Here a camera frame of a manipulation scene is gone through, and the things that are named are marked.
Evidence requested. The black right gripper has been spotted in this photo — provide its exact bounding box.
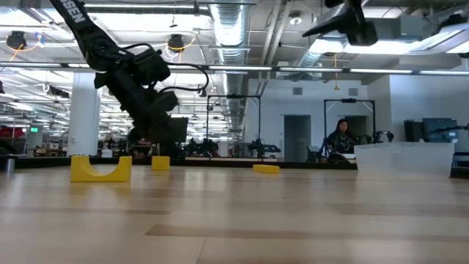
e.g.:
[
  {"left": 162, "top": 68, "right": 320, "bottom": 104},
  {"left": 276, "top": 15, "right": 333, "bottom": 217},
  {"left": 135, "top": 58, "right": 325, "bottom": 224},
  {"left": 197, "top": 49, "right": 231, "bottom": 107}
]
[{"left": 301, "top": 0, "right": 380, "bottom": 47}]

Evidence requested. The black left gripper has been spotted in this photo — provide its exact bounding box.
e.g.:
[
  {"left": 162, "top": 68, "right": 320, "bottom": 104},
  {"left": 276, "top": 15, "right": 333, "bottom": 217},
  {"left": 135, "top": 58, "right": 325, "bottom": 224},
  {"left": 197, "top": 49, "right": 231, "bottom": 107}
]
[{"left": 93, "top": 68, "right": 176, "bottom": 158}]

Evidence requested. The silver spiral ceiling duct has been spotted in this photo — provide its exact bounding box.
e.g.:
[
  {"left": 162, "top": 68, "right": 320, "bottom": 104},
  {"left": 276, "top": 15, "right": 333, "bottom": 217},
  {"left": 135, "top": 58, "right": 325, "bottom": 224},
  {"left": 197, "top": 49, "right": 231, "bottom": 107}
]
[
  {"left": 210, "top": 2, "right": 252, "bottom": 130},
  {"left": 298, "top": 34, "right": 333, "bottom": 67}
]

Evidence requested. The grey door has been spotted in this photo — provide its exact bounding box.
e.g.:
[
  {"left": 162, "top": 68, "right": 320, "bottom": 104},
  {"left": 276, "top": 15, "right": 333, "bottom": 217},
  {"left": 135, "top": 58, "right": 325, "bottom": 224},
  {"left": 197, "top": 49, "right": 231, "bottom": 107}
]
[{"left": 283, "top": 114, "right": 312, "bottom": 163}]

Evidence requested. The black panel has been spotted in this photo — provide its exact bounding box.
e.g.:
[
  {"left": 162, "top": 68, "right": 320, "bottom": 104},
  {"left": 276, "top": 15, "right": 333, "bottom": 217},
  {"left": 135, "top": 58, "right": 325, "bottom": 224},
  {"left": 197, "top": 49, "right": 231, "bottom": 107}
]
[{"left": 403, "top": 120, "right": 424, "bottom": 143}]

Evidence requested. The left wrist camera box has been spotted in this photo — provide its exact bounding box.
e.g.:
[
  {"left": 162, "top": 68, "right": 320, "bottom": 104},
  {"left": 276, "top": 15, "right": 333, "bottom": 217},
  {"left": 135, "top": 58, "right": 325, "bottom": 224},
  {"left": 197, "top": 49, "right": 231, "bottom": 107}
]
[{"left": 151, "top": 89, "right": 181, "bottom": 114}]

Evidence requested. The yellow hanging pendant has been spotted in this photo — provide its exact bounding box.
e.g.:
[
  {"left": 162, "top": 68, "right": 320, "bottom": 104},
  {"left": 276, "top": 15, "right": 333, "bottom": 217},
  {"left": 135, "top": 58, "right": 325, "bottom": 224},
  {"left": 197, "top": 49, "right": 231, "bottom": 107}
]
[{"left": 332, "top": 53, "right": 340, "bottom": 92}]

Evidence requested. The black round chair back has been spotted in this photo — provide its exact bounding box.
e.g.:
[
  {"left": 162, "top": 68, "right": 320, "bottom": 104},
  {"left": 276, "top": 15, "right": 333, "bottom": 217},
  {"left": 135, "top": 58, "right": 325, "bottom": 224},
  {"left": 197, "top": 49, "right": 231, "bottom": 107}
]
[{"left": 326, "top": 151, "right": 351, "bottom": 164}]

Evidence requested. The white pillar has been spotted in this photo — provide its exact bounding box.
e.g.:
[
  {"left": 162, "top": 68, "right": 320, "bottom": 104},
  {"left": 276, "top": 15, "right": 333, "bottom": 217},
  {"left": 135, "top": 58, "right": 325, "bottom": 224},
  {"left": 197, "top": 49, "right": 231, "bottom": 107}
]
[{"left": 66, "top": 72, "right": 101, "bottom": 157}]

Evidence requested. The yellow arch block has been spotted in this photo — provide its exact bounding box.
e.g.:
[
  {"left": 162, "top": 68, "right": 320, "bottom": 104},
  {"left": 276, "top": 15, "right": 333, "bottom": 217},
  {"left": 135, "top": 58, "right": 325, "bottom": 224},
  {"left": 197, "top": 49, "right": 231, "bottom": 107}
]
[{"left": 70, "top": 155, "right": 133, "bottom": 183}]

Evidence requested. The clear plastic bin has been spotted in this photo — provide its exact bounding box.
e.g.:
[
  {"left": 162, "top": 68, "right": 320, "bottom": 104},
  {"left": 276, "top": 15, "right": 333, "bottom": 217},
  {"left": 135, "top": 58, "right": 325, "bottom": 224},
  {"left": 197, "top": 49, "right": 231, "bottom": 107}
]
[{"left": 353, "top": 142, "right": 456, "bottom": 178}]

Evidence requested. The dark screen monitor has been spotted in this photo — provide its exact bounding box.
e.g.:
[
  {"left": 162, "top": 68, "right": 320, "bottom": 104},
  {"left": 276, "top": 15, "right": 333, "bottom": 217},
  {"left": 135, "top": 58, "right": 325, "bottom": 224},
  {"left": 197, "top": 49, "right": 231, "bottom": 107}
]
[{"left": 421, "top": 117, "right": 459, "bottom": 144}]

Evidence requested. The black monitor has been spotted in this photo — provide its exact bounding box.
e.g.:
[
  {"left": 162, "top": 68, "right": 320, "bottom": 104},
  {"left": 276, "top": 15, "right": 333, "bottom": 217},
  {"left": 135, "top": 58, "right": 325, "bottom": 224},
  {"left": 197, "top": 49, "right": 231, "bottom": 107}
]
[{"left": 160, "top": 117, "right": 189, "bottom": 145}]

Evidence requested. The small yellow cube block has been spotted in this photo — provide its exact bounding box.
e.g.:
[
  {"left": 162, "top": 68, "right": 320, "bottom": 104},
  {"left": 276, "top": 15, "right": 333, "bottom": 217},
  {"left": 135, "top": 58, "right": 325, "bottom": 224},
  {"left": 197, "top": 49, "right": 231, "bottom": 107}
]
[{"left": 151, "top": 155, "right": 171, "bottom": 172}]

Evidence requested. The black ceiling cord reel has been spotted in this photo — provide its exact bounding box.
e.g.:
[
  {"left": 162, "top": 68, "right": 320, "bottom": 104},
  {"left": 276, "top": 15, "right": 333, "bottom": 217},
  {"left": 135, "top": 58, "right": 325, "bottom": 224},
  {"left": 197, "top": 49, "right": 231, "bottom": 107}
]
[
  {"left": 167, "top": 33, "right": 185, "bottom": 53},
  {"left": 6, "top": 30, "right": 28, "bottom": 51}
]

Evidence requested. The black table frame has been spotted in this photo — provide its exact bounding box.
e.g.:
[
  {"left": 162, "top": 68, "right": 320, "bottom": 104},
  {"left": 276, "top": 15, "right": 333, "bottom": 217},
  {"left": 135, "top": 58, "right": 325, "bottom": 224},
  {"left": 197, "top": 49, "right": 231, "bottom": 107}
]
[{"left": 0, "top": 156, "right": 358, "bottom": 171}]

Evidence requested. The black gantry stand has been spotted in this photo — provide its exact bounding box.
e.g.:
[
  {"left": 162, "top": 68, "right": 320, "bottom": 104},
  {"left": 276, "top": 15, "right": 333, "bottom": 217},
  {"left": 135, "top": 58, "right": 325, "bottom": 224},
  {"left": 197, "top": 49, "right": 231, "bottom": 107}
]
[
  {"left": 323, "top": 98, "right": 377, "bottom": 163},
  {"left": 206, "top": 94, "right": 262, "bottom": 159}
]

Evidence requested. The person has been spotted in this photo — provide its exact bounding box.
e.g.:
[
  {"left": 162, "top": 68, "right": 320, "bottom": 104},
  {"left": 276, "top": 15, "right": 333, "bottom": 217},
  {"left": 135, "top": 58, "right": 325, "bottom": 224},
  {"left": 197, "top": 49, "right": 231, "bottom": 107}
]
[{"left": 327, "top": 117, "right": 359, "bottom": 155}]

